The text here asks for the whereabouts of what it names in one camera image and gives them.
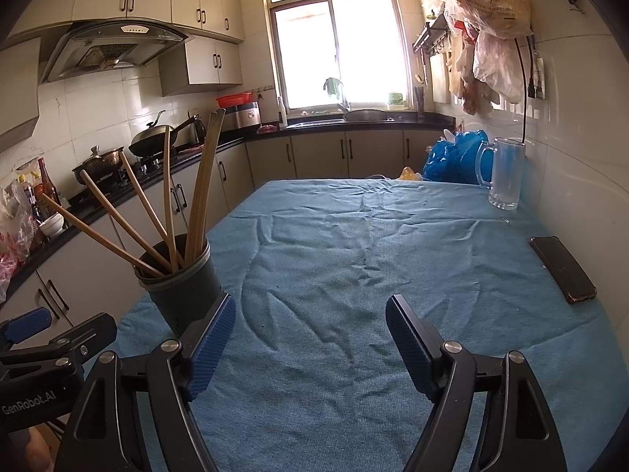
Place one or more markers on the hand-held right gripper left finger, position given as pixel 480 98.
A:
pixel 211 349

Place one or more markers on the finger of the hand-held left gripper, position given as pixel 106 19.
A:
pixel 29 324
pixel 88 337

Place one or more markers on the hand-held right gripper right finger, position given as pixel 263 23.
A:
pixel 408 344

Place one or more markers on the dark grey chopstick holder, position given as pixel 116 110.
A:
pixel 186 295

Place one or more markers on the white bowl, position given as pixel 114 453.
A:
pixel 52 228

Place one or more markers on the blue tablecloth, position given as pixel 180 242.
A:
pixel 344 255

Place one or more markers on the brown sauce bottle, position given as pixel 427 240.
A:
pixel 46 182

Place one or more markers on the small yellow bag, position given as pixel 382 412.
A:
pixel 412 174

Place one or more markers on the black smartphone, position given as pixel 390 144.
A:
pixel 562 268

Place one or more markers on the metal cooking pot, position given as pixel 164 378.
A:
pixel 103 162

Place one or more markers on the gas stove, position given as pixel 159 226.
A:
pixel 142 164

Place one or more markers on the blue plastic bag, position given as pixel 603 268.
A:
pixel 452 157

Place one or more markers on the clear glass mug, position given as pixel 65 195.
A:
pixel 506 177

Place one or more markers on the black wok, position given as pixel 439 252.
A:
pixel 147 140

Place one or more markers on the beige lower kitchen cabinets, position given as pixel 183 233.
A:
pixel 319 157

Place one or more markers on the steel kettle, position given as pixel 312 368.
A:
pixel 198 130

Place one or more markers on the black kitchen countertop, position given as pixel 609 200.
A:
pixel 432 120

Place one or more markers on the pink cloth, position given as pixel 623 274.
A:
pixel 267 130

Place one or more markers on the steel rice cooker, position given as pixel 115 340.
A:
pixel 243 118

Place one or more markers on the green cup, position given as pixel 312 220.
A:
pixel 397 102

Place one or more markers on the white bottle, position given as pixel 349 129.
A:
pixel 282 115

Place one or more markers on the red plastic basket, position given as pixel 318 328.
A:
pixel 236 100

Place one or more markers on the green cloth on faucet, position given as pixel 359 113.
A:
pixel 333 87

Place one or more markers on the clear plastic bag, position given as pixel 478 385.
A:
pixel 491 64

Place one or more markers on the range hood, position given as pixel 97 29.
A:
pixel 113 39

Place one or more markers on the kitchen window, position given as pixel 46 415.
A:
pixel 304 49

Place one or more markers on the tan printed plastic bag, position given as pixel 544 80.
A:
pixel 491 5

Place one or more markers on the metal wall rack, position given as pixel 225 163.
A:
pixel 430 34

